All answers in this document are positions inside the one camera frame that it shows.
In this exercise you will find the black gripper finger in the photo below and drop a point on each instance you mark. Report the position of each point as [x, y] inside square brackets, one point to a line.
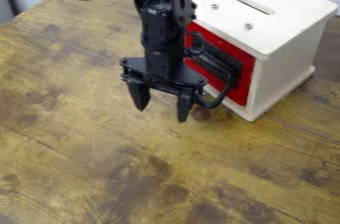
[182, 106]
[140, 93]

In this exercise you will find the black metal drawer handle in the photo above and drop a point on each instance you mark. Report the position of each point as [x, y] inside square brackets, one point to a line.
[214, 61]

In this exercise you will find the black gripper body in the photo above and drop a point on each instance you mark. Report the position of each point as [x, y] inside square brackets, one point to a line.
[160, 68]

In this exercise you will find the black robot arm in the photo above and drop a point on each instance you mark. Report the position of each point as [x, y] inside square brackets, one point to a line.
[160, 69]

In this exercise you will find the red wooden drawer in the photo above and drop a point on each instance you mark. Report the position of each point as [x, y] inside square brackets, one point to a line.
[238, 94]

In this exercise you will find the white wooden box cabinet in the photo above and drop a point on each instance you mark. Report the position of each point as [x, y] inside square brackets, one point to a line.
[272, 35]

